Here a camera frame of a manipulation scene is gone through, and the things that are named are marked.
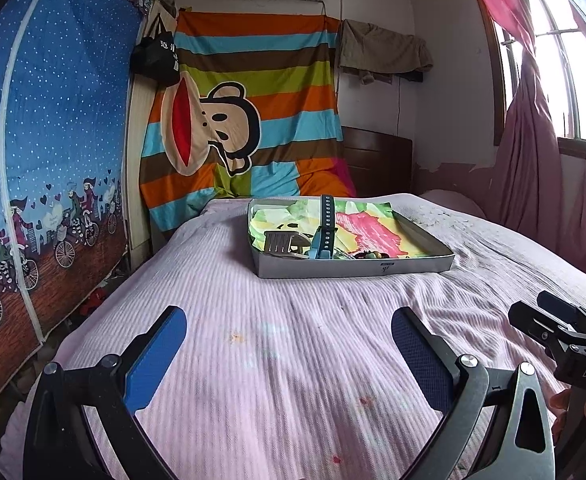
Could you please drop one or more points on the colourful paper lining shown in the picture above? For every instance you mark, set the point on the colourful paper lining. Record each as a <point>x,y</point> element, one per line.
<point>368,225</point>

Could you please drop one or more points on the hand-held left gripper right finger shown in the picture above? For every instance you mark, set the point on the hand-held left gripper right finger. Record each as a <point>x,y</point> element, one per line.
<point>420,360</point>

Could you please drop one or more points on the red cloth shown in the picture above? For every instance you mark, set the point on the red cloth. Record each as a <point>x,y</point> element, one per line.
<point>92,305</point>

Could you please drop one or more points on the pink curtain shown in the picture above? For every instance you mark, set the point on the pink curtain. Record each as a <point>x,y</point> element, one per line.
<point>528,170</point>

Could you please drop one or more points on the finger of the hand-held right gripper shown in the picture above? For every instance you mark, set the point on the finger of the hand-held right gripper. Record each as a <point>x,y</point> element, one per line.
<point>530,322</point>
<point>560,307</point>

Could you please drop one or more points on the silver hair claw clip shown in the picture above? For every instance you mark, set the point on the silver hair claw clip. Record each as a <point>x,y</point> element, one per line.
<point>283,244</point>

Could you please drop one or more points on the window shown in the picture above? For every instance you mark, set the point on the window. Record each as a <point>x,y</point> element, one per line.
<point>558,60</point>

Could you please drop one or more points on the black bag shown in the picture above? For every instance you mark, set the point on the black bag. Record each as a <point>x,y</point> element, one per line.
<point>155,55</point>

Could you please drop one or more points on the blue printed wardrobe cover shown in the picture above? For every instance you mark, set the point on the blue printed wardrobe cover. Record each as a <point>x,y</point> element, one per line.
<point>48,110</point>

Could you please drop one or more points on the olive hanging clothes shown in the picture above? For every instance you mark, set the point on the olive hanging clothes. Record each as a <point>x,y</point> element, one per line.
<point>383,50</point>

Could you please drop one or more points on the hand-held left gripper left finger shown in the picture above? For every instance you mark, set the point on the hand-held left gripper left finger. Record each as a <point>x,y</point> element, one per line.
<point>155,360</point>

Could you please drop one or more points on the dark wooden headboard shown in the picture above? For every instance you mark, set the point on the dark wooden headboard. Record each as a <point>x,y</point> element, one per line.
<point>378,165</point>

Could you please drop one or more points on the grey tin box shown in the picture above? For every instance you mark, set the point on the grey tin box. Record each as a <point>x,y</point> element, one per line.
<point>323,270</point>

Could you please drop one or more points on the pink ribbed bed sheet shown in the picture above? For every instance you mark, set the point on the pink ribbed bed sheet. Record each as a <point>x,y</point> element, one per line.
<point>273,350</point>

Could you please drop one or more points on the white wooden panel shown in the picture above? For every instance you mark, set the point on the white wooden panel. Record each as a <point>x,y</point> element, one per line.
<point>137,170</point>

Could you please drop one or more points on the teal smart watch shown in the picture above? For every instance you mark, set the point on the teal smart watch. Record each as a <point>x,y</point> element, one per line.
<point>328,220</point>

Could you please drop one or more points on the person's right hand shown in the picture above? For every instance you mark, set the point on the person's right hand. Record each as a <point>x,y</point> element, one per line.
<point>560,402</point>

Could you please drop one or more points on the striped cartoon monkey blanket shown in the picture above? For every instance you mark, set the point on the striped cartoon monkey blanket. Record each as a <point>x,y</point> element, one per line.
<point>273,70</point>

